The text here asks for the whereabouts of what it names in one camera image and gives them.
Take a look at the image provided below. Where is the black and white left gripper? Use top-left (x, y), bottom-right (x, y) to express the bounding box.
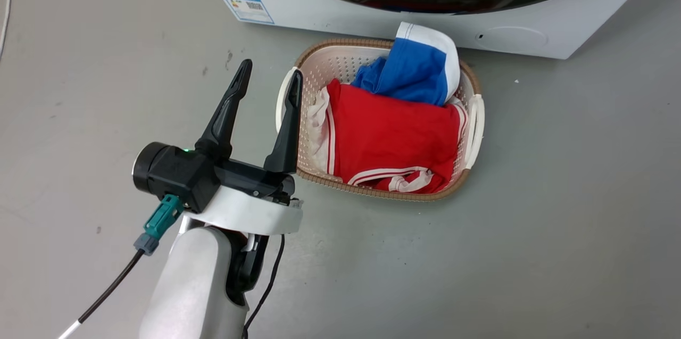
top-left (132, 59), bottom-right (304, 235)

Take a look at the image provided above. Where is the white washing machine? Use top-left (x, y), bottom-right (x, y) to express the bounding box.
top-left (192, 0), bottom-right (672, 60)

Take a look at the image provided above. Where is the white plastic laundry basket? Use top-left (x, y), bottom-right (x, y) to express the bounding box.
top-left (275, 37), bottom-right (486, 202)

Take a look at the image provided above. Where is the blue energy label sticker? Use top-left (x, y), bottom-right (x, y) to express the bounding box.
top-left (221, 0), bottom-right (275, 24)

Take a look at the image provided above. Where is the red garment with white stripes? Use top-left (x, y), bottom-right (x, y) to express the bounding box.
top-left (308, 79), bottom-right (469, 194)

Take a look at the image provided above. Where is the blue and white garment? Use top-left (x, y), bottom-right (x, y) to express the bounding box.
top-left (351, 22), bottom-right (461, 107)

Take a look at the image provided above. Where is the black cable with teal connector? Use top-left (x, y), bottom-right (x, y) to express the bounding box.
top-left (57, 194), bottom-right (185, 339)

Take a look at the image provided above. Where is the thin black cable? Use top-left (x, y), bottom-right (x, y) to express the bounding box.
top-left (242, 234), bottom-right (286, 339)

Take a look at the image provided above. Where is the white cable on floor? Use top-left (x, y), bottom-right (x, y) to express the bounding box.
top-left (0, 0), bottom-right (12, 61)

